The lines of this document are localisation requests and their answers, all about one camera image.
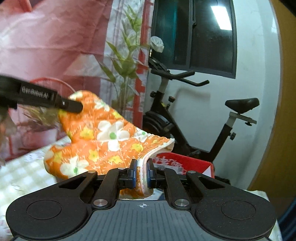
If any black exercise bike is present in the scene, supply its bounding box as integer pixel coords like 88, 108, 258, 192
142, 56, 260, 164

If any white plastic bag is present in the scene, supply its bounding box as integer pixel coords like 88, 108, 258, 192
150, 36, 164, 53

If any dark window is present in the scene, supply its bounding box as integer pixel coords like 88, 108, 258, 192
152, 0, 237, 78

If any checkered floral tablecloth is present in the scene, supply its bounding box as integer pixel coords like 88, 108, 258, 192
0, 145, 57, 240

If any pink printed backdrop curtain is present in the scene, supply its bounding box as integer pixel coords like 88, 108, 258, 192
0, 0, 155, 163

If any brown wooden door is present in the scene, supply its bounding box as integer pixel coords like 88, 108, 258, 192
249, 1, 295, 214

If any red strawberry cardboard box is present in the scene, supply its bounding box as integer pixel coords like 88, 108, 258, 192
152, 153, 215, 178

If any orange floral oven mitt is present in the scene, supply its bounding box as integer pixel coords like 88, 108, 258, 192
44, 90, 175, 199

